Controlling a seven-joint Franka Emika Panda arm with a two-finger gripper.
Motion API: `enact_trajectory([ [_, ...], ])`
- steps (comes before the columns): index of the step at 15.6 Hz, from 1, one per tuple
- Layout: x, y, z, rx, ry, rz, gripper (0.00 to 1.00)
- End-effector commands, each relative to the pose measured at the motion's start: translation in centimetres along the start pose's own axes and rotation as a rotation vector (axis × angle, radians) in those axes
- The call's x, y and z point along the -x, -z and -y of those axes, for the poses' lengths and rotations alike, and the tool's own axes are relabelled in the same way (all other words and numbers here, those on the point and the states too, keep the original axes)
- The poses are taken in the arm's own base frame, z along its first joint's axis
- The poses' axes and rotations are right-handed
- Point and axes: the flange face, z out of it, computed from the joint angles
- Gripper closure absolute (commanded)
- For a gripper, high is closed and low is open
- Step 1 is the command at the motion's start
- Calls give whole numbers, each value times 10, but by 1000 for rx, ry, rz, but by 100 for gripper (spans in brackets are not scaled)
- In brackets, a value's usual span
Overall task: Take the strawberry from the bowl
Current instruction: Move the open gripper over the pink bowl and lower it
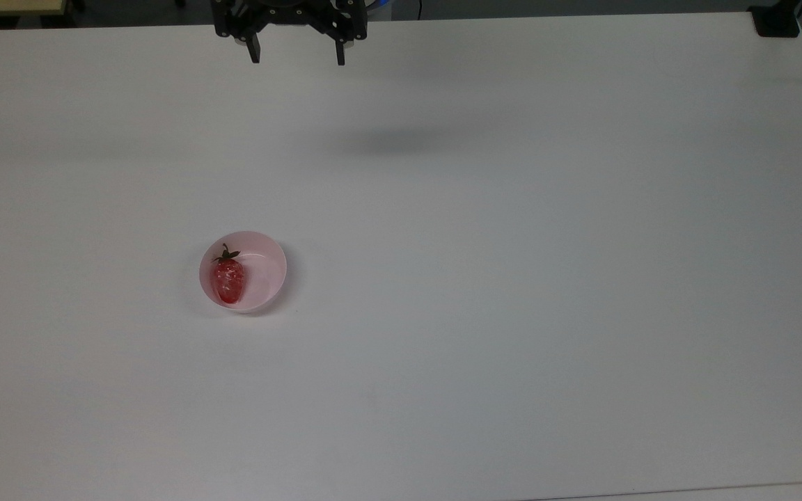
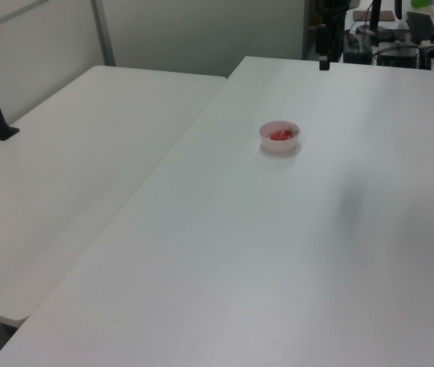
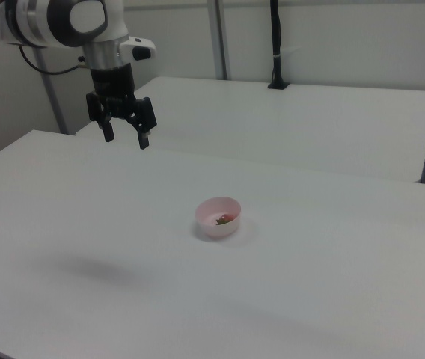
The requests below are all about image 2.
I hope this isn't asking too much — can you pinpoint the black keyboard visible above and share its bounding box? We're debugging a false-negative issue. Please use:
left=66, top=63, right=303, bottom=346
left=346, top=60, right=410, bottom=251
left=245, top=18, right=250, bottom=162
left=405, top=11, right=434, bottom=44

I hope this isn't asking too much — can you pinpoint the black box device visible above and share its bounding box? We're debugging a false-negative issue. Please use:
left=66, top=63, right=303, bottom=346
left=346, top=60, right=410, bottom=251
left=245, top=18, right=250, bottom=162
left=344, top=31, right=374, bottom=64

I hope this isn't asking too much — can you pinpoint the black monitor stand pole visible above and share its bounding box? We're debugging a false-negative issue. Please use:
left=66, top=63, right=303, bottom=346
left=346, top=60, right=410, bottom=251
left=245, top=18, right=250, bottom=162
left=356, top=0, right=384, bottom=36

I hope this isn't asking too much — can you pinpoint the black electronics unit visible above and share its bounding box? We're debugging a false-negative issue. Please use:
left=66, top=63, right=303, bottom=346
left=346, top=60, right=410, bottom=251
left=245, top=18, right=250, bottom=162
left=376, top=42, right=432, bottom=70

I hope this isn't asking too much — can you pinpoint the pink plastic bowl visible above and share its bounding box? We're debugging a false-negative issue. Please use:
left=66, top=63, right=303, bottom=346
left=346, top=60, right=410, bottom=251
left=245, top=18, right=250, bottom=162
left=258, top=120, right=303, bottom=154

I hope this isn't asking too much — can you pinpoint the red strawberry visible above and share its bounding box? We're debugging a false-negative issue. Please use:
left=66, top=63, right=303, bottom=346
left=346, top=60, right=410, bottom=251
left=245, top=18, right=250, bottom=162
left=269, top=126, right=299, bottom=141

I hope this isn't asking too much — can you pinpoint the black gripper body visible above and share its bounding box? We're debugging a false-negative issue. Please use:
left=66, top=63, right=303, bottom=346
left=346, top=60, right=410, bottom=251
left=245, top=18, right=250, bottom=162
left=315, top=0, right=351, bottom=23

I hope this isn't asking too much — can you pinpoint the brown desk mat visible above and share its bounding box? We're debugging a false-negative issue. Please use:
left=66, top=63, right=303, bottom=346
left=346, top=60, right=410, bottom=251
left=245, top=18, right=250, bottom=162
left=351, top=10, right=396, bottom=22

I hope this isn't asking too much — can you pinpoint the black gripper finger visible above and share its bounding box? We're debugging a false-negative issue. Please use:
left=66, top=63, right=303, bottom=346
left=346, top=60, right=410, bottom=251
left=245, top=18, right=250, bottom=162
left=316, top=23, right=331, bottom=72
left=330, top=18, right=345, bottom=64

